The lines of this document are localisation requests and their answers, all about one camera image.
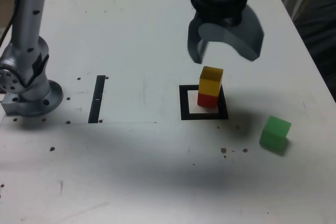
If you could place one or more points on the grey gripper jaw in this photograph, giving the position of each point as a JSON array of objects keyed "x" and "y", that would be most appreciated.
[
  {"x": 249, "y": 40},
  {"x": 194, "y": 45}
]

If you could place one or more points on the yellow cube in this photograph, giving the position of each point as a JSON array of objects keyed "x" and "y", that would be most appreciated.
[{"x": 210, "y": 83}]

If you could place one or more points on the red cube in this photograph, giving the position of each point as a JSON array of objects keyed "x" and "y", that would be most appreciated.
[{"x": 207, "y": 100}]

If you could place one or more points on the green cube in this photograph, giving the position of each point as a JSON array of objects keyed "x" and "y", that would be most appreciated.
[{"x": 274, "y": 134}]

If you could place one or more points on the black tape square outline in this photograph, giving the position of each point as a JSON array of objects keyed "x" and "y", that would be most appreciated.
[{"x": 183, "y": 103}]

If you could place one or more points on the black tape strip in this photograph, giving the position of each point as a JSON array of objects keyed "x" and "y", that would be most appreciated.
[{"x": 95, "y": 103}]

